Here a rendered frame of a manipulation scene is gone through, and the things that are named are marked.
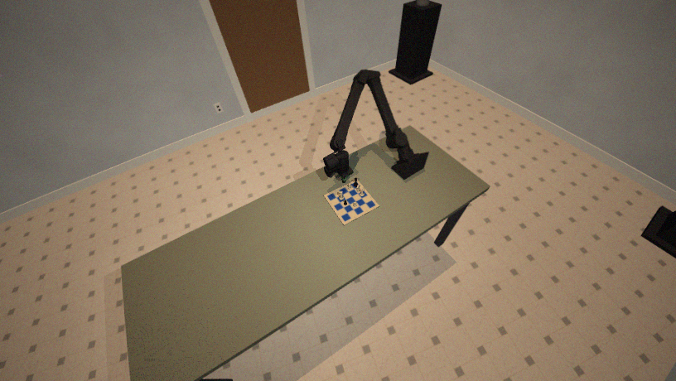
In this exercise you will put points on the blue and cream checkered board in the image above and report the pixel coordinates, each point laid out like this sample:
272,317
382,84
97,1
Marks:
348,213

